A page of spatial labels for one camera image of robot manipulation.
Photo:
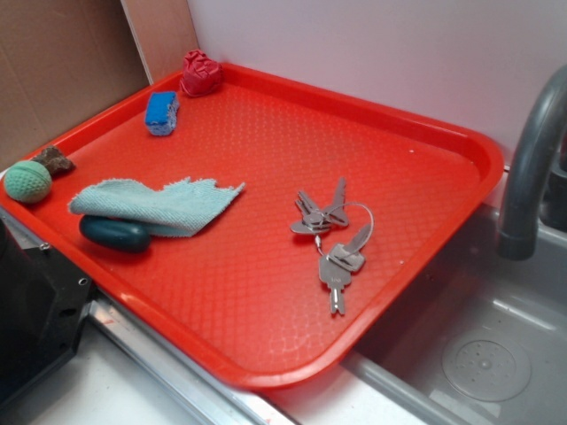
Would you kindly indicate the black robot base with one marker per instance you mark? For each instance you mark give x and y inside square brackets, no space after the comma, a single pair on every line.
[44,302]

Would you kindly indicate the green dimpled ball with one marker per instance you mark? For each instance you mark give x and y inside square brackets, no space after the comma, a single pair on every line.
[27,182]

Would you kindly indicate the red plastic tray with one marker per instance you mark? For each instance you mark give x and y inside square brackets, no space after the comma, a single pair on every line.
[243,297]

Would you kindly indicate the silver key bunch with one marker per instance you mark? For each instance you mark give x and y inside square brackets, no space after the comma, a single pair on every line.
[340,230]

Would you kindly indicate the light teal cloth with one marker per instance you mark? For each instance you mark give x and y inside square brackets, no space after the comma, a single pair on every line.
[180,209]

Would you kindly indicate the blue sponge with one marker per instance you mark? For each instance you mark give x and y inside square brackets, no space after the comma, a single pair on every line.
[161,113]

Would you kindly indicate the crumpled red cloth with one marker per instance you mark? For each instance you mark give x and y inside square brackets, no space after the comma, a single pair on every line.
[201,75]

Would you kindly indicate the dark teal oval object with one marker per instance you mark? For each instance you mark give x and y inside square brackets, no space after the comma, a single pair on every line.
[114,234]

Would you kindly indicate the grey plastic sink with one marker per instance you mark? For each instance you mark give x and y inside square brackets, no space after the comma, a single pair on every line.
[475,338]

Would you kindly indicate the brown rock piece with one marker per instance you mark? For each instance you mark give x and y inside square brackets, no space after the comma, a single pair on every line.
[55,161]

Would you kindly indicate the brown cardboard panel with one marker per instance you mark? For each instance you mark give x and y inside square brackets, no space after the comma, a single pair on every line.
[62,62]

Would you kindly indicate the grey faucet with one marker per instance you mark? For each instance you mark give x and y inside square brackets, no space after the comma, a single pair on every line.
[535,191]

